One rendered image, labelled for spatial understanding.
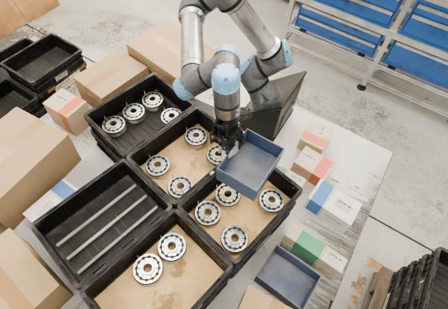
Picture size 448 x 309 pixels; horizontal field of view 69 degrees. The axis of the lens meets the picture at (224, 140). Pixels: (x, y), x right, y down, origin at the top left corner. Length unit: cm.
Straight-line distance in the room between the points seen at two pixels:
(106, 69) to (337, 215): 131
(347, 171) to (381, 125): 135
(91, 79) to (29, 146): 47
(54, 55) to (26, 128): 107
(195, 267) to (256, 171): 41
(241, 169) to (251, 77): 50
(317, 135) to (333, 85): 152
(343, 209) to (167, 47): 118
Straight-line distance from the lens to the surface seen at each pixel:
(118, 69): 181
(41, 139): 156
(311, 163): 159
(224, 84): 84
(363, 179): 173
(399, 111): 322
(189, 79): 99
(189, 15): 121
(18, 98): 256
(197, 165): 143
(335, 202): 150
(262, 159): 118
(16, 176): 149
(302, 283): 143
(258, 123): 162
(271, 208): 133
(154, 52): 182
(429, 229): 267
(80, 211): 141
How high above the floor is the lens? 205
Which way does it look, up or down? 54 degrees down
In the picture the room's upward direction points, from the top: 6 degrees clockwise
